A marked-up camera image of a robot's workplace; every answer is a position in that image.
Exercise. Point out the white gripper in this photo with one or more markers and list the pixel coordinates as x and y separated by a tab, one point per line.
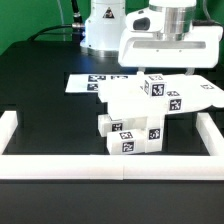
198	49

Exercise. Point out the white tagged cube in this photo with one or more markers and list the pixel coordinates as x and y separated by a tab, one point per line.
154	85

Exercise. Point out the white chair back frame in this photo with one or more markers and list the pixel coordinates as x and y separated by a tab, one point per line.
183	94

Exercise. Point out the white chair seat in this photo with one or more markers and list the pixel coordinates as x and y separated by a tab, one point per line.
154	133

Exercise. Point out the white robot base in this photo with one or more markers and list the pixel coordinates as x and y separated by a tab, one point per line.
103	28

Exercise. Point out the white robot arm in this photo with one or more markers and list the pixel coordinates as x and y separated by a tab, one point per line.
166	35

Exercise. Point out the white right fence bar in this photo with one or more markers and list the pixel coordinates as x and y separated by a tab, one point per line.
210	134

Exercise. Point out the white fence bar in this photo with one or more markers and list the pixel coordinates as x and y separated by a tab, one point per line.
8	124
210	134
96	167

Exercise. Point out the white marker sheet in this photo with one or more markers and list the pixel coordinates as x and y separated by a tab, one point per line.
101	83

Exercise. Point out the white front fence bar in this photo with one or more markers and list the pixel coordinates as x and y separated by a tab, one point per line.
96	167

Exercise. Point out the white left fence bar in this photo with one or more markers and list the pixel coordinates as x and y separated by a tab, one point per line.
8	124

